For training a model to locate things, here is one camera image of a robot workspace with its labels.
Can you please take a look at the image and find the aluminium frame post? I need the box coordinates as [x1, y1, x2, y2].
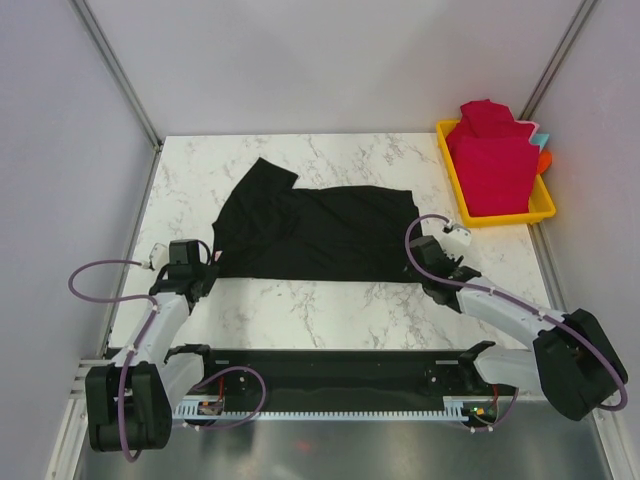
[69, 0, 164, 149]
[519, 0, 600, 121]

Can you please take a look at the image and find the right aluminium frame post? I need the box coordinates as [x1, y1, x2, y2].
[519, 0, 600, 121]

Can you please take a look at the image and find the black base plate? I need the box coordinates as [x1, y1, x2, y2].
[172, 345, 514, 410]

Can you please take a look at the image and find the white slotted cable duct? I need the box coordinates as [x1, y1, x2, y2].
[172, 395, 469, 423]

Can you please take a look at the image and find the pink cloth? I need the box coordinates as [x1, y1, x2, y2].
[518, 120, 539, 140]

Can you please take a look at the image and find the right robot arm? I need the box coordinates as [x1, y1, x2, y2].
[405, 236, 628, 420]

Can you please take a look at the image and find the orange cloth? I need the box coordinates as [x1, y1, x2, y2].
[536, 149, 553, 175]

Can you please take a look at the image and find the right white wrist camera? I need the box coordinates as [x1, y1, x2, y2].
[442, 223, 472, 249]

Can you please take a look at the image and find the cyan cloth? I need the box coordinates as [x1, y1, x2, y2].
[530, 133, 550, 151]

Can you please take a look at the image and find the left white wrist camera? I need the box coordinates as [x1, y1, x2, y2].
[142, 243, 169, 271]

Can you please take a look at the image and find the yellow plastic bin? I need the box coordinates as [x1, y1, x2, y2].
[436, 119, 556, 228]

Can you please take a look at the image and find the left aluminium frame post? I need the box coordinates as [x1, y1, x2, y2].
[69, 0, 164, 149]

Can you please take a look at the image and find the black t-shirt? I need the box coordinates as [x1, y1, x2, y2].
[213, 158, 419, 283]

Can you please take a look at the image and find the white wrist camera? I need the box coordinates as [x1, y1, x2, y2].
[442, 223, 472, 249]
[142, 243, 169, 271]

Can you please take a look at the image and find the red t-shirt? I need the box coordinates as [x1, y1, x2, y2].
[446, 99, 539, 216]

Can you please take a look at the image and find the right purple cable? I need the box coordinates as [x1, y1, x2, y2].
[404, 214, 629, 435]

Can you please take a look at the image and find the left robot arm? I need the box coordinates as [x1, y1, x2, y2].
[84, 240, 220, 461]

